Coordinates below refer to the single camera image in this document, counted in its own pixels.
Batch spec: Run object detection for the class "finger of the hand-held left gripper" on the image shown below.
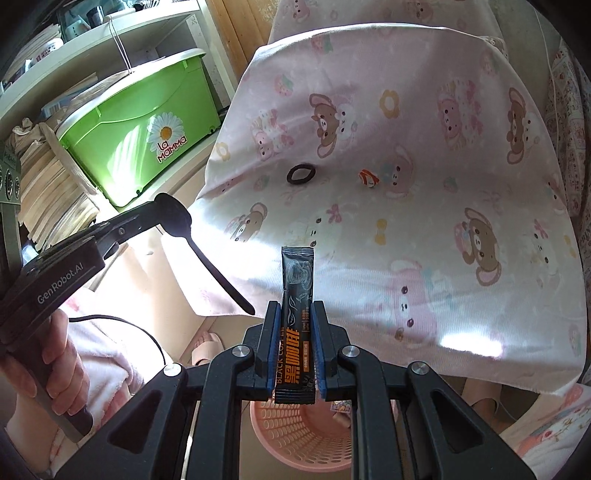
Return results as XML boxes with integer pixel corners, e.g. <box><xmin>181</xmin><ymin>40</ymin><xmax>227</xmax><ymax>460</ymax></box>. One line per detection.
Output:
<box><xmin>90</xmin><ymin>199</ymin><xmax>162</xmax><ymax>259</ymax></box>

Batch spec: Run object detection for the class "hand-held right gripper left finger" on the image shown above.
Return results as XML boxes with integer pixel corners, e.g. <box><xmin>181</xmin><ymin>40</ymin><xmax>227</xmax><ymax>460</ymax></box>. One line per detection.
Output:
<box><xmin>55</xmin><ymin>300</ymin><xmax>283</xmax><ymax>480</ymax></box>

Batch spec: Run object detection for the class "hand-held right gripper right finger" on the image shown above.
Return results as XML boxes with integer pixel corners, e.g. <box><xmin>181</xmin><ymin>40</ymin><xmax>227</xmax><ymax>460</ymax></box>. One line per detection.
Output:
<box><xmin>310</xmin><ymin>300</ymin><xmax>525</xmax><ymax>480</ymax></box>

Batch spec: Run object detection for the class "black plastic spoon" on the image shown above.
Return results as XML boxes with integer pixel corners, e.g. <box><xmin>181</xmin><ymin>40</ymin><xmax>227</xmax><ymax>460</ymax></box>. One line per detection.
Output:
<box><xmin>154</xmin><ymin>193</ymin><xmax>256</xmax><ymax>316</ymax></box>

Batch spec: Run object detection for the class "black coffee sachet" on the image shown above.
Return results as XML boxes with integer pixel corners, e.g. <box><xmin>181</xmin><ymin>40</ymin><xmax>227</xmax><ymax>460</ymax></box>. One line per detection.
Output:
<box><xmin>274</xmin><ymin>246</ymin><xmax>318</xmax><ymax>406</ymax></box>

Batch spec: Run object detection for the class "pink plastic basket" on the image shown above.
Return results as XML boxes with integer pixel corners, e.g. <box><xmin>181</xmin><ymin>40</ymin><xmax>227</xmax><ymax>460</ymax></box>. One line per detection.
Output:
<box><xmin>249</xmin><ymin>399</ymin><xmax>356</xmax><ymax>472</ymax></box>

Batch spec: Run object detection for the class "person's left hand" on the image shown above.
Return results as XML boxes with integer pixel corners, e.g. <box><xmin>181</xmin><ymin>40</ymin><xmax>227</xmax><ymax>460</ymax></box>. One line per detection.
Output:
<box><xmin>0</xmin><ymin>310</ymin><xmax>90</xmax><ymax>418</ymax></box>

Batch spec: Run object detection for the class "pink slipper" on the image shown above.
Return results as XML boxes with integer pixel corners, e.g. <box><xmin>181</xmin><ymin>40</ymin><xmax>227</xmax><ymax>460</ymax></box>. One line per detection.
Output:
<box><xmin>191</xmin><ymin>330</ymin><xmax>245</xmax><ymax>367</ymax></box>
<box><xmin>462</xmin><ymin>376</ymin><xmax>502</xmax><ymax>416</ymax></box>

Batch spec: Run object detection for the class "stack of beige books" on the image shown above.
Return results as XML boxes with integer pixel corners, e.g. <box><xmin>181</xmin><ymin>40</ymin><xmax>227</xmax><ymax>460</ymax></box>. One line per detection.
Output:
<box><xmin>9</xmin><ymin>117</ymin><xmax>100</xmax><ymax>250</ymax></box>

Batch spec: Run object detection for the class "pink fleece robe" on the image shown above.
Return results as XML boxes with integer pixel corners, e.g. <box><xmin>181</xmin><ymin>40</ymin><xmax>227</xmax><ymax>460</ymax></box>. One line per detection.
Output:
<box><xmin>9</xmin><ymin>293</ymin><xmax>199</xmax><ymax>462</ymax></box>

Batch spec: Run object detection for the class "pink cartoon printed blanket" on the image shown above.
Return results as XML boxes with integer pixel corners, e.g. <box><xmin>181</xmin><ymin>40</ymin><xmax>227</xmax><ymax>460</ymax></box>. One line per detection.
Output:
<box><xmin>194</xmin><ymin>25</ymin><xmax>589</xmax><ymax>398</ymax></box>

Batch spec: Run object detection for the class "row of thin shelved books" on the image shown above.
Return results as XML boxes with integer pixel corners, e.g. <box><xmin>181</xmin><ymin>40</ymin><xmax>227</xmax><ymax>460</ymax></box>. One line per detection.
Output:
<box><xmin>0</xmin><ymin>21</ymin><xmax>65</xmax><ymax>90</ymax></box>

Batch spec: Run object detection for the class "white shelf unit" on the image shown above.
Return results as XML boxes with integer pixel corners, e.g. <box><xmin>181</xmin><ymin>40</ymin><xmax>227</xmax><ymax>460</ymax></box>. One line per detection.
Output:
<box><xmin>0</xmin><ymin>0</ymin><xmax>236</xmax><ymax>125</ymax></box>

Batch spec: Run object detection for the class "pink patterned clothing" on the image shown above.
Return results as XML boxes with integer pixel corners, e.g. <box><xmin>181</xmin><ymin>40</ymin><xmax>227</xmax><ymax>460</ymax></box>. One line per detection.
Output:
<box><xmin>501</xmin><ymin>383</ymin><xmax>587</xmax><ymax>467</ymax></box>

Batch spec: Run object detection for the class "pink bear print bedding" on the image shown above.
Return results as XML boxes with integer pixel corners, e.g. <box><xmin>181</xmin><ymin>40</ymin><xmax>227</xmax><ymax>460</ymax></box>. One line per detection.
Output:
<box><xmin>272</xmin><ymin>0</ymin><xmax>509</xmax><ymax>61</ymax></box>

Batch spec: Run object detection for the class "white small-print patterned cloth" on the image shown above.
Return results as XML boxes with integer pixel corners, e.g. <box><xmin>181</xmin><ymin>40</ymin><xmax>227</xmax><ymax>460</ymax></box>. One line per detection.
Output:
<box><xmin>545</xmin><ymin>41</ymin><xmax>591</xmax><ymax>217</ymax></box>

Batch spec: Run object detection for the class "black cable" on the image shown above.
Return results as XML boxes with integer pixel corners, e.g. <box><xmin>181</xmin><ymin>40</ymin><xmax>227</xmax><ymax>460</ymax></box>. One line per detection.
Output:
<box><xmin>68</xmin><ymin>315</ymin><xmax>168</xmax><ymax>370</ymax></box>

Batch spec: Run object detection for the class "black hair tie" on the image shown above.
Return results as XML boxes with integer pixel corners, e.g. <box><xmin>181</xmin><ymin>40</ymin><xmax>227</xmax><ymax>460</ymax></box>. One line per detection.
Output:
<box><xmin>286</xmin><ymin>163</ymin><xmax>317</xmax><ymax>184</ymax></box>

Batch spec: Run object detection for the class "white wire loop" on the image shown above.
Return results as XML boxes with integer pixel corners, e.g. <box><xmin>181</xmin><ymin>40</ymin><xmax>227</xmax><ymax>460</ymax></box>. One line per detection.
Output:
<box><xmin>108</xmin><ymin>18</ymin><xmax>134</xmax><ymax>75</ymax></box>

